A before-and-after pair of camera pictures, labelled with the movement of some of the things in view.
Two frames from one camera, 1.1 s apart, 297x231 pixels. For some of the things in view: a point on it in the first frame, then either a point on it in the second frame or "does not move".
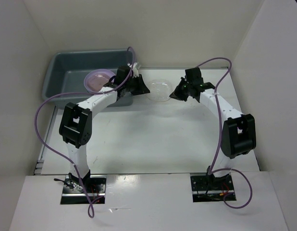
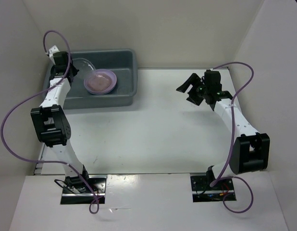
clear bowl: [160, 90] -> [86, 68]
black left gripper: [142, 88] -> [75, 70]
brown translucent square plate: [96, 81] does not move
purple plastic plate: [95, 79] does not move
